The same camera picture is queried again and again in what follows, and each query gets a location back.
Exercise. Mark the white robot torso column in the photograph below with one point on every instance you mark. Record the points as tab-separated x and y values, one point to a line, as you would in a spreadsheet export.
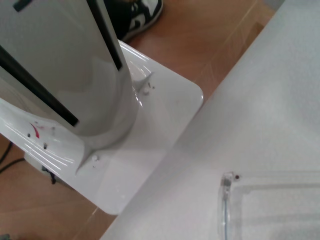
62	70

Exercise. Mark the clear rimless glasses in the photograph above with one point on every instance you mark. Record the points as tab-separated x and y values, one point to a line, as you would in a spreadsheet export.
225	200

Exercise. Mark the black white sneaker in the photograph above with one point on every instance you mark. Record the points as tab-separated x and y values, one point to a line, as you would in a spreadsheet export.
135	17

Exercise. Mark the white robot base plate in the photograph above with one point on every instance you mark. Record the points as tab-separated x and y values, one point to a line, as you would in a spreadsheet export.
150	140

